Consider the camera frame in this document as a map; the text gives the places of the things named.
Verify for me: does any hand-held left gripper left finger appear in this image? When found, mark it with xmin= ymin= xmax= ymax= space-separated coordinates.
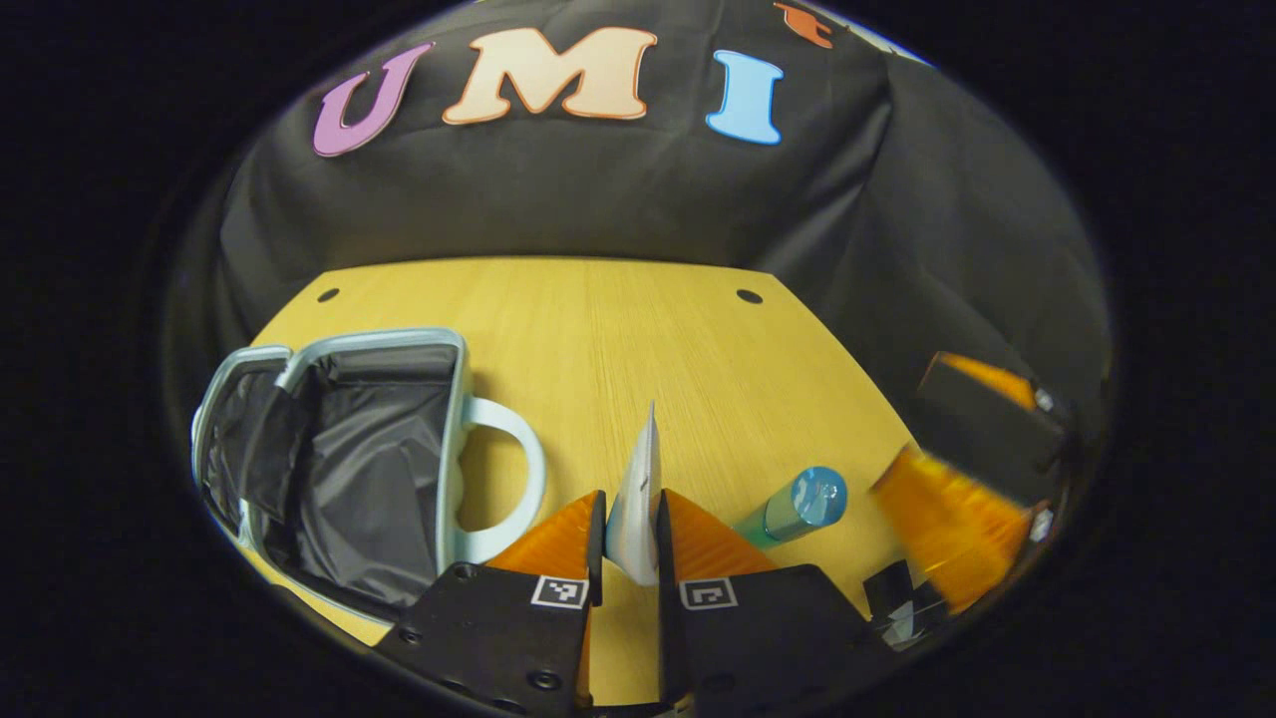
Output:
xmin=374 ymin=489 xmax=607 ymax=718

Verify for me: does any small black glossy packet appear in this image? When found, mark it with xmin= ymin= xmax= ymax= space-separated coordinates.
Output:
xmin=861 ymin=558 xmax=950 ymax=651

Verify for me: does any blue capped teal bottle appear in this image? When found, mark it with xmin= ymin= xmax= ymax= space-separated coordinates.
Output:
xmin=734 ymin=466 xmax=849 ymax=551

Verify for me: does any silver white sachet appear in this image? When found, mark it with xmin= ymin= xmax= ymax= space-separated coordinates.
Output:
xmin=604 ymin=401 xmax=665 ymax=587

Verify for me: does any light blue suitcase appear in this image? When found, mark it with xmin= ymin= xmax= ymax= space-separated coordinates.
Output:
xmin=189 ymin=326 xmax=548 ymax=627

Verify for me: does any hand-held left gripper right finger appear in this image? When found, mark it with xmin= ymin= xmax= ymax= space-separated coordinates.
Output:
xmin=655 ymin=489 xmax=903 ymax=718

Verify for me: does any black backdrop cloth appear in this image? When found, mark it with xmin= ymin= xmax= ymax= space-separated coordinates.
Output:
xmin=164 ymin=0 xmax=1113 ymax=470

